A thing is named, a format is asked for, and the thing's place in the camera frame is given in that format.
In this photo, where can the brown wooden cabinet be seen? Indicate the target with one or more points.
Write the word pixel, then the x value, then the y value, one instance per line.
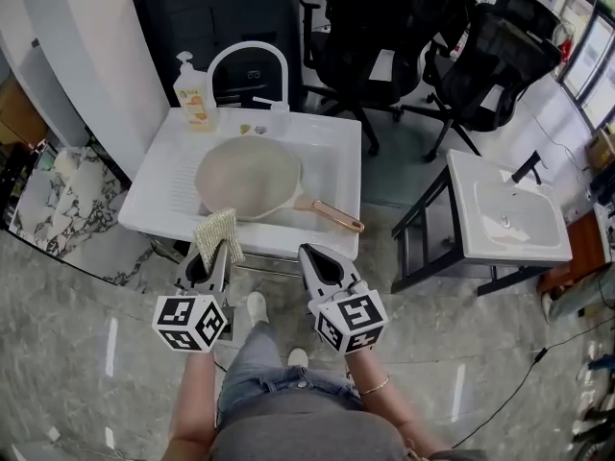
pixel 17 113

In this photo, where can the white arched faucet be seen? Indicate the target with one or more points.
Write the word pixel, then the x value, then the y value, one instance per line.
pixel 250 46

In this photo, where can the white ceramic laundry sink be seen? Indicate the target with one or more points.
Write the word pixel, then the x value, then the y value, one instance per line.
pixel 327 161

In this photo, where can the black veined marble slab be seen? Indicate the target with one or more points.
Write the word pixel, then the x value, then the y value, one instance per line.
pixel 72 200

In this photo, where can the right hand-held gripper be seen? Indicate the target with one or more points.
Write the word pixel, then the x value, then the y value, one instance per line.
pixel 353 320

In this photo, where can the cardboard box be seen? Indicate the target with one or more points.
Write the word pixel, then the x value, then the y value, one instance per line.
pixel 603 149

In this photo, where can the small white cylinder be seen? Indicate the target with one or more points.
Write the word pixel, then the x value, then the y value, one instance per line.
pixel 64 163

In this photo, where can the window with dark frame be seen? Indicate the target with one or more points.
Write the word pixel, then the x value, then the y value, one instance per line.
pixel 596 41

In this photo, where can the black cabinet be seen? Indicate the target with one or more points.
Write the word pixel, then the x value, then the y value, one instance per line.
pixel 182 17

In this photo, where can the black metal basin stand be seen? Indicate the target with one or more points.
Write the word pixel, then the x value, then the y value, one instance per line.
pixel 425 257

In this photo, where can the person's right forearm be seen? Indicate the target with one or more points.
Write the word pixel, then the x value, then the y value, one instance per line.
pixel 384 411

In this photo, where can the brown wooden panel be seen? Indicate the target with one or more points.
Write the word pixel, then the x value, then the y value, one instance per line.
pixel 586 243

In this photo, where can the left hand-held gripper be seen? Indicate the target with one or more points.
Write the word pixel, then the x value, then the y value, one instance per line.
pixel 189 322

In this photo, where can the yellow shield sticker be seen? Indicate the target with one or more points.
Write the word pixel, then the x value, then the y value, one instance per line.
pixel 245 128

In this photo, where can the person's white shoe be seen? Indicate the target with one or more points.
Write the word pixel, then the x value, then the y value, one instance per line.
pixel 298 357
pixel 257 305

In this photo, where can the blue grey sticker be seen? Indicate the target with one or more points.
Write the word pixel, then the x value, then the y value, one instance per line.
pixel 261 129

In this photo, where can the person's blue jeans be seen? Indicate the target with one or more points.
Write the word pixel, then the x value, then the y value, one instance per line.
pixel 269 377

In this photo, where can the person's grey shirt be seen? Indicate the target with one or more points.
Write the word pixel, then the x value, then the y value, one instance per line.
pixel 307 430

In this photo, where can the clear soap pump bottle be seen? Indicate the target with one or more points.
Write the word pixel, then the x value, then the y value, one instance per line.
pixel 194 108

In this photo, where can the black basin faucet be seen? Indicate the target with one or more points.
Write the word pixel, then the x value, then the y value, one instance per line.
pixel 526 171

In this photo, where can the black mesh office chair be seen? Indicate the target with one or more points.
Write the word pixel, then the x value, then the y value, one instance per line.
pixel 365 27
pixel 495 65

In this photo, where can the person's left forearm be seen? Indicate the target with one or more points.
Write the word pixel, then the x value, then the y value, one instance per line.
pixel 192 401

